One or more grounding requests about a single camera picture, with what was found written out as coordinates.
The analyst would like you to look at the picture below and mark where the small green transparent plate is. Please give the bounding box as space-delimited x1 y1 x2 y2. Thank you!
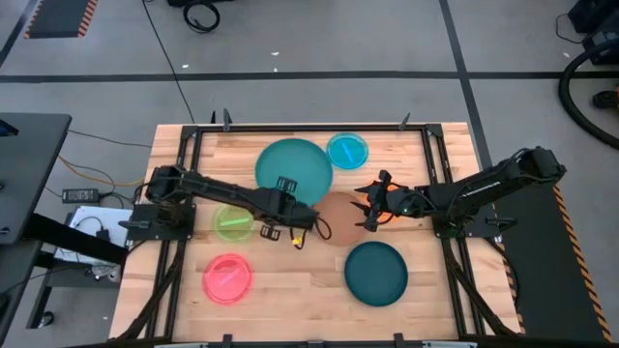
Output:
213 202 256 243

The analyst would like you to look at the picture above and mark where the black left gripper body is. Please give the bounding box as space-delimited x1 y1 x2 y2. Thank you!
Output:
262 188 321 231

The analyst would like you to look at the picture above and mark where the coiled black cable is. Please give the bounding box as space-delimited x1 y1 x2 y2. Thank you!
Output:
182 0 222 35

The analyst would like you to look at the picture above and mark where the white flat box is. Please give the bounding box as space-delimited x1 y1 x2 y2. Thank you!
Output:
51 205 135 268

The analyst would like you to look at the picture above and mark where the black orange-striped floor mat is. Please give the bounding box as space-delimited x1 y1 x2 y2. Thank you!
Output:
22 0 100 40

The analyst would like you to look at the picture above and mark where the black equipment cabinet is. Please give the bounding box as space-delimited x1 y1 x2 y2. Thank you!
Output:
166 0 234 8

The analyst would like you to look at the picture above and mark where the large teal plastic plate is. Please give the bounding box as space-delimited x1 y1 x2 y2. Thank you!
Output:
254 138 334 207

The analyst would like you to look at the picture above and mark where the yellow floor cable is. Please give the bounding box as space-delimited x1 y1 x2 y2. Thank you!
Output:
57 154 147 189

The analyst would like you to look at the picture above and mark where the black and orange tool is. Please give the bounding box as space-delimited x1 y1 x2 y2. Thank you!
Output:
591 85 619 110

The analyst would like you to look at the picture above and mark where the black power adapter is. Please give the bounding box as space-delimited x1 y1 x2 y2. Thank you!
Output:
61 188 101 205

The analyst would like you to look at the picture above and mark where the black equipment stack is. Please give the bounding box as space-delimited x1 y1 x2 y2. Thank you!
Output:
566 0 619 67

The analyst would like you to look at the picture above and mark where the long black floor cable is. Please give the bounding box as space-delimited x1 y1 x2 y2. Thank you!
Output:
141 0 196 125

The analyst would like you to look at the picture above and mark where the medium dark teal plate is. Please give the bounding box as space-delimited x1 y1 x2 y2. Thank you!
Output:
343 241 409 307

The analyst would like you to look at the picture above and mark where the black cable with yellow tag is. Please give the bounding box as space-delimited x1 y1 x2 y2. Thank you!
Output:
288 216 334 251

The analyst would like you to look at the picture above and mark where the black aluminium table frame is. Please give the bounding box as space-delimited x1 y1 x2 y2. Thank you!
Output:
111 109 523 348

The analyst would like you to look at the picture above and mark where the small blue transparent plate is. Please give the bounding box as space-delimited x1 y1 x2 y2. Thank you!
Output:
325 131 370 171

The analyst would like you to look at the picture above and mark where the small orange transparent plate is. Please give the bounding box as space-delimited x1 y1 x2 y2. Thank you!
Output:
363 179 401 225

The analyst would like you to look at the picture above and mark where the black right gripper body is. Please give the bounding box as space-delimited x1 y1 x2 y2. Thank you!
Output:
374 183 423 221

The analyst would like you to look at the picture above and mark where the small red transparent plate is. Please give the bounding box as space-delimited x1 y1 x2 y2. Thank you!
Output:
201 252 254 305

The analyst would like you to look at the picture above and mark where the large black hazard-striped mat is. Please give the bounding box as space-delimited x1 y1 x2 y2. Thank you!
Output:
492 183 615 343

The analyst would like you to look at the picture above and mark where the black desk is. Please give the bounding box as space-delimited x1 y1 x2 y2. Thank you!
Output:
0 112 130 348

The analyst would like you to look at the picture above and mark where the brown plastic plate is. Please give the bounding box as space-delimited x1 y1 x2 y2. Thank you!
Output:
312 191 371 247

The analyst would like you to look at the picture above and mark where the thick black hose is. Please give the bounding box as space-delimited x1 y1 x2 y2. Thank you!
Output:
557 37 619 151

